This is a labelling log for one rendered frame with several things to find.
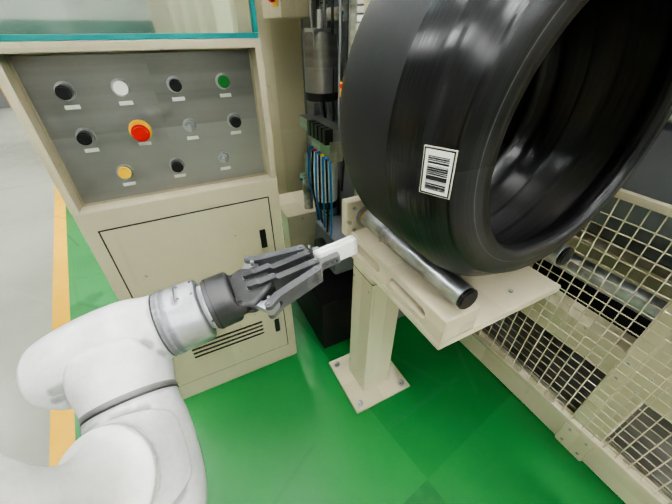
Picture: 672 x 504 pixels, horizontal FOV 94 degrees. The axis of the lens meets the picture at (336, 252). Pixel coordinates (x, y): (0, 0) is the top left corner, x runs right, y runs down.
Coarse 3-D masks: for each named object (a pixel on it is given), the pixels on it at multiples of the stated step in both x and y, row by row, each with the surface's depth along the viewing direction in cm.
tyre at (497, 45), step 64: (384, 0) 42; (448, 0) 33; (512, 0) 30; (576, 0) 31; (640, 0) 51; (384, 64) 40; (448, 64) 33; (512, 64) 32; (576, 64) 65; (640, 64) 57; (384, 128) 42; (448, 128) 35; (512, 128) 76; (576, 128) 68; (640, 128) 54; (384, 192) 47; (512, 192) 76; (576, 192) 67; (448, 256) 49; (512, 256) 53
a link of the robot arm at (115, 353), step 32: (96, 320) 37; (128, 320) 38; (32, 352) 36; (64, 352) 35; (96, 352) 35; (128, 352) 36; (160, 352) 39; (32, 384) 35; (64, 384) 34; (96, 384) 34; (128, 384) 35; (160, 384) 37
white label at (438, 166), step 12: (432, 156) 37; (444, 156) 36; (456, 156) 35; (432, 168) 37; (444, 168) 36; (420, 180) 39; (432, 180) 38; (444, 180) 37; (432, 192) 39; (444, 192) 38
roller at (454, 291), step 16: (368, 224) 77; (384, 240) 72; (400, 240) 68; (400, 256) 68; (416, 256) 64; (432, 272) 60; (448, 272) 59; (448, 288) 57; (464, 288) 55; (464, 304) 56
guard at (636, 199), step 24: (624, 192) 69; (576, 240) 82; (552, 264) 89; (576, 264) 83; (600, 264) 78; (600, 288) 80; (648, 288) 71; (528, 312) 100; (600, 312) 81; (480, 336) 122; (528, 336) 102; (600, 336) 83; (504, 360) 113; (552, 360) 97; (576, 360) 90; (528, 384) 106; (600, 384) 86; (552, 408) 100; (576, 408) 94; (600, 408) 87; (624, 408) 82
